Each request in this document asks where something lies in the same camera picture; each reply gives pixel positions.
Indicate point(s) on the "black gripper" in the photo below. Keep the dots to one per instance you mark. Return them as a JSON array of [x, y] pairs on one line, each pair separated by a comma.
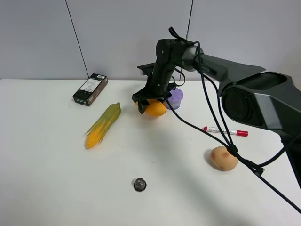
[[152, 92]]

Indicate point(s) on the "orange yellow mango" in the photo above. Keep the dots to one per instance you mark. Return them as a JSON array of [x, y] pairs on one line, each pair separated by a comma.
[[155, 108]]

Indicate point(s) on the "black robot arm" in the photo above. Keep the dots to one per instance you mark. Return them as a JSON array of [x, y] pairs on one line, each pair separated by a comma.
[[250, 95]]

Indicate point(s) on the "purple round container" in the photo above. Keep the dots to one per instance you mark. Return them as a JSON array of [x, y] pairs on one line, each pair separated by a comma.
[[175, 98]]

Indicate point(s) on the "black rectangular box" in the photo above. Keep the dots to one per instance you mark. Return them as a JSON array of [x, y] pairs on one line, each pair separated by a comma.
[[90, 89]]

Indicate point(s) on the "yellow green corn cob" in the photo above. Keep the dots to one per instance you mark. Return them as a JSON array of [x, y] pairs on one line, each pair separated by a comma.
[[99, 129]]

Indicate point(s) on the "small dark metal cap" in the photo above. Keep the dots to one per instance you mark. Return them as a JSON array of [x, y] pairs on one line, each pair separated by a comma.
[[139, 185]]

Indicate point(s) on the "tan potato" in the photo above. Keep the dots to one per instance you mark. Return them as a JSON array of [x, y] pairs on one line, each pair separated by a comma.
[[222, 159]]

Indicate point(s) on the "red white marker pen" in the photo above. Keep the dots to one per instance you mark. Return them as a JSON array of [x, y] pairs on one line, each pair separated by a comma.
[[241, 133]]

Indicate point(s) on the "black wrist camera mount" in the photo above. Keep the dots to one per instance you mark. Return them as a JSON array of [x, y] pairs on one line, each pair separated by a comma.
[[146, 69]]

